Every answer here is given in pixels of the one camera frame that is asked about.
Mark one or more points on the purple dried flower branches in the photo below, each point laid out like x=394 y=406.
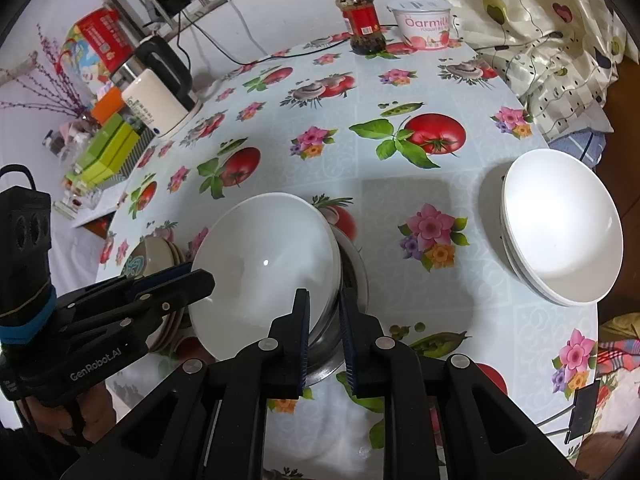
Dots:
x=43 y=77

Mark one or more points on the floral tomato tablecloth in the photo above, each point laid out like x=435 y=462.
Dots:
x=405 y=155

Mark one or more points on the white yogurt tub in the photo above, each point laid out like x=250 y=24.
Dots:
x=423 y=24

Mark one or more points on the red snack package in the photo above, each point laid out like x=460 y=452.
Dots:
x=95 y=47

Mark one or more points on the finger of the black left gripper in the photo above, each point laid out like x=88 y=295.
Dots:
x=177 y=287

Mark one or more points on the cream floral curtain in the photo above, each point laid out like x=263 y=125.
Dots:
x=558 y=56

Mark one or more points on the white electric kettle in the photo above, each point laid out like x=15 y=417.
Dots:
x=157 y=87

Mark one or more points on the green box stack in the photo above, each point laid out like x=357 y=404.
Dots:
x=106 y=153

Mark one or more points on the olive plate with blue pattern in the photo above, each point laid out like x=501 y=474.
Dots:
x=152 y=255

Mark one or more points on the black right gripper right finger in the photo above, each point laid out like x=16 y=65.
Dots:
x=382 y=367

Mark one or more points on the red lid sauce jar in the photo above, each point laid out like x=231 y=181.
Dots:
x=366 y=37

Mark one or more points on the glass jars cluster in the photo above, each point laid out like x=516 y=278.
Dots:
x=69 y=144

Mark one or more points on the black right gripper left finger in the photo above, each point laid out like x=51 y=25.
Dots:
x=274 y=367

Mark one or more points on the orange box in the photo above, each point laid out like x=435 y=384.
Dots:
x=110 y=104

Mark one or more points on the person's left hand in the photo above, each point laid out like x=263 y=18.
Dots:
x=96 y=407

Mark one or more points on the white ceramic bowl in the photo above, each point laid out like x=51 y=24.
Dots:
x=259 y=253

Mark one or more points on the stacked white plates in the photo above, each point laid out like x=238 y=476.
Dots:
x=560 y=228

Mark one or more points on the stainless steel bowl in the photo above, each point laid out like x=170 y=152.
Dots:
x=325 y=353

